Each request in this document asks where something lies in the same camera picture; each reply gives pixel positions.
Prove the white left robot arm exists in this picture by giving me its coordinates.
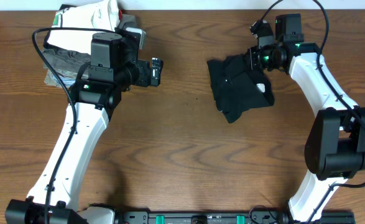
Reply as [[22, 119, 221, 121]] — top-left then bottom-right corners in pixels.
[[5, 58, 164, 223]]

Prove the black t-shirt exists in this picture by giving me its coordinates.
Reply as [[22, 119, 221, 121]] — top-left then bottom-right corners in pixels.
[[207, 54, 275, 123]]

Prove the white folded shirt top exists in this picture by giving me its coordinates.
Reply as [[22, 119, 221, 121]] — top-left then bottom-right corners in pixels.
[[47, 0, 120, 54]]

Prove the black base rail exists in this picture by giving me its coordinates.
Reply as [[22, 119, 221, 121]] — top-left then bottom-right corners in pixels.
[[116, 210, 356, 224]]

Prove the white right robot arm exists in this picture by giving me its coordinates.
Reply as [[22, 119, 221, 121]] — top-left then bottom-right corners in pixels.
[[247, 42, 365, 223]]

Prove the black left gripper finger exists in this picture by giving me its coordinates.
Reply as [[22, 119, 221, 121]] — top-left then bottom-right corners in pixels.
[[150, 70, 161, 86], [152, 57, 164, 71]]

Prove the grey folded shirt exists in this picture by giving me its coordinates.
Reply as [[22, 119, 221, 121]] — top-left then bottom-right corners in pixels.
[[43, 14, 138, 78]]

